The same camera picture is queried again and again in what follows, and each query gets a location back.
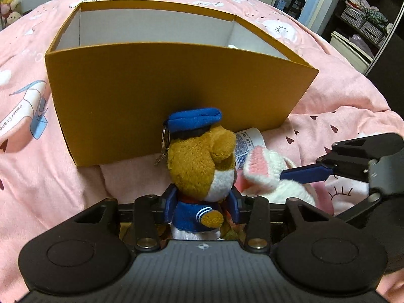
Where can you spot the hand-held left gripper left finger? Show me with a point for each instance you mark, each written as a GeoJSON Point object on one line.
{"type": "Point", "coordinates": [166, 202]}

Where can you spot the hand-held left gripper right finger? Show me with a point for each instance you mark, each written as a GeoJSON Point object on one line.
{"type": "Point", "coordinates": [235, 205]}

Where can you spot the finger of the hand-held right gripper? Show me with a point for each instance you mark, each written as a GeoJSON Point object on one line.
{"type": "Point", "coordinates": [359, 211]}
{"type": "Point", "coordinates": [303, 175]}

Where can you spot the white crocheted bunny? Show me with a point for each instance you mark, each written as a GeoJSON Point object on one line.
{"type": "Point", "coordinates": [274, 189]}

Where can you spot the brown bear plush blue uniform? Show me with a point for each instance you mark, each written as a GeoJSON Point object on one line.
{"type": "Point", "coordinates": [192, 164]}

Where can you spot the white printed tube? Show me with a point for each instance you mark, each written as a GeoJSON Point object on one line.
{"type": "Point", "coordinates": [249, 145]}

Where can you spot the orange cardboard box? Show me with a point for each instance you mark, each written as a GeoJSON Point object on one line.
{"type": "Point", "coordinates": [126, 85]}

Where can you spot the pink printed blanket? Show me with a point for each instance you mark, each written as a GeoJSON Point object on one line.
{"type": "Point", "coordinates": [331, 101]}

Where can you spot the white storage box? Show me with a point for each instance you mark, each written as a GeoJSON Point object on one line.
{"type": "Point", "coordinates": [350, 49]}

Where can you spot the checked storage bin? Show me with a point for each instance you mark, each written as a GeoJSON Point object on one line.
{"type": "Point", "coordinates": [352, 15]}
{"type": "Point", "coordinates": [374, 31]}

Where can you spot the dark chair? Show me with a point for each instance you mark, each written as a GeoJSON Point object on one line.
{"type": "Point", "coordinates": [298, 3]}

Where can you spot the dark shelf unit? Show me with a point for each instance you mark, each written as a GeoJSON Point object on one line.
{"type": "Point", "coordinates": [396, 6]}

